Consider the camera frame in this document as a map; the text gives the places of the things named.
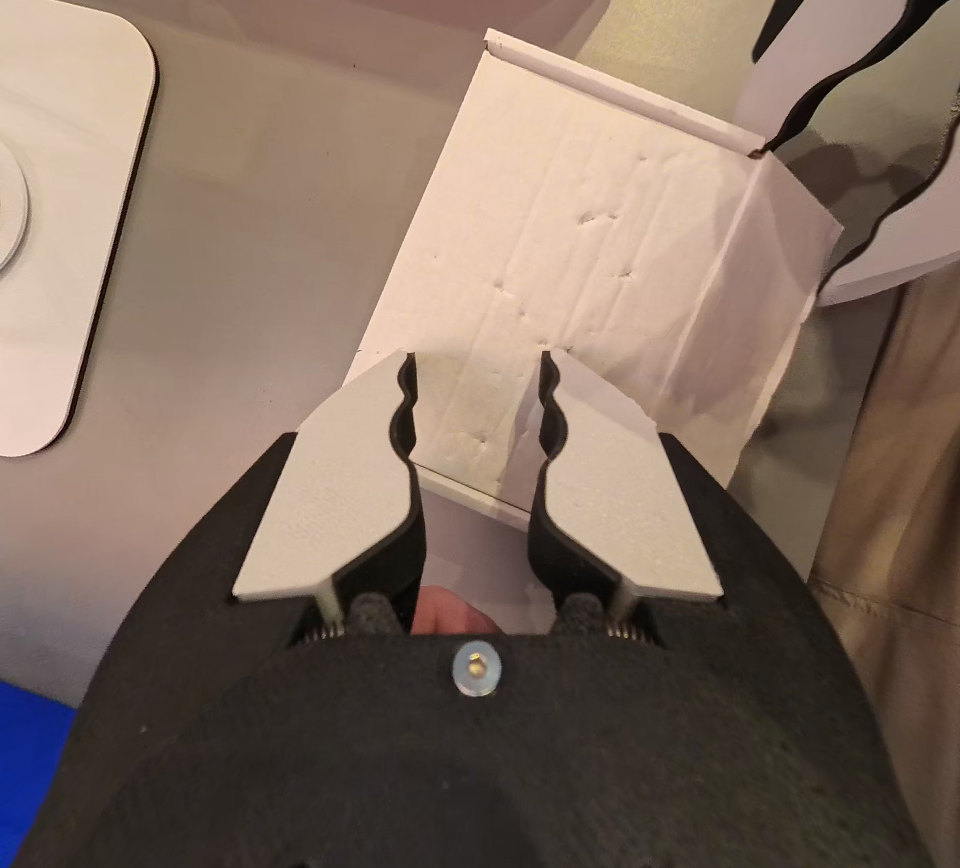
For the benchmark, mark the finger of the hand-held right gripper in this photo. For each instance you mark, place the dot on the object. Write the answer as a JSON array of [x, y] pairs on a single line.
[[840, 58], [900, 261]]

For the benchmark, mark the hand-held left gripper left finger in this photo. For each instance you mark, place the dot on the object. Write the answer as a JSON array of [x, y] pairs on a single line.
[[330, 501]]

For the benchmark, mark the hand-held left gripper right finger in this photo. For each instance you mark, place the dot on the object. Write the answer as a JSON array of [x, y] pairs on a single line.
[[622, 501]]

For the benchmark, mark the white cardboard box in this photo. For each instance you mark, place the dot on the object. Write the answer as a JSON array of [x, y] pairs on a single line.
[[585, 246]]

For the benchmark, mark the blue box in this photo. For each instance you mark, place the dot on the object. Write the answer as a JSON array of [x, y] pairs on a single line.
[[30, 778]]

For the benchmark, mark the person's left hand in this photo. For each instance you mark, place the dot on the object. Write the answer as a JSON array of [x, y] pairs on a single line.
[[454, 613]]

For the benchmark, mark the beige trousers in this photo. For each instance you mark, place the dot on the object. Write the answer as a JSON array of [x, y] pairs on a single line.
[[892, 546]]

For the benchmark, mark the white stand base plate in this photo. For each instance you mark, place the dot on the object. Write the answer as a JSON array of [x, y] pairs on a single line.
[[60, 223]]

